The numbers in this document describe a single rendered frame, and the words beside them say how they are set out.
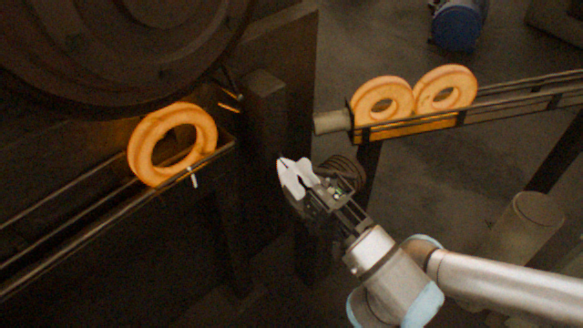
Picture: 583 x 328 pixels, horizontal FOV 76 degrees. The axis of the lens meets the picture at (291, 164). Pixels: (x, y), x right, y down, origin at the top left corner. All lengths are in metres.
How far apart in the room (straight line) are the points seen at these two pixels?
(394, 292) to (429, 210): 1.07
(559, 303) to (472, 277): 0.13
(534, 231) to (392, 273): 0.55
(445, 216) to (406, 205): 0.16
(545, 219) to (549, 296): 0.44
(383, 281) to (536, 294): 0.23
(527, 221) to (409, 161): 0.86
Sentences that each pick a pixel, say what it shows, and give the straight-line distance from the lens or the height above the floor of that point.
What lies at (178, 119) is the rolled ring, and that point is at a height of 0.82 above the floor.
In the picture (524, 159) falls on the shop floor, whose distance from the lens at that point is 2.10.
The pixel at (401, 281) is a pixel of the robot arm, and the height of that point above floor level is 0.72.
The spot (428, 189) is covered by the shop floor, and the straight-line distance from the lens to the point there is 1.77.
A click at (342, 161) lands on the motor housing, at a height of 0.53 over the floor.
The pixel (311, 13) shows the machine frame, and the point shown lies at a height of 0.87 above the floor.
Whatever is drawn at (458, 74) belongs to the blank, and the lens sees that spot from 0.98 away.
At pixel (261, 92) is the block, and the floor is 0.80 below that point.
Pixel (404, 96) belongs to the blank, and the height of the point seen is 0.74.
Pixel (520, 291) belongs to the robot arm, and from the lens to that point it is 0.72.
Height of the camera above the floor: 1.29
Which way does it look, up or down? 47 degrees down
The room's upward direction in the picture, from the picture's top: straight up
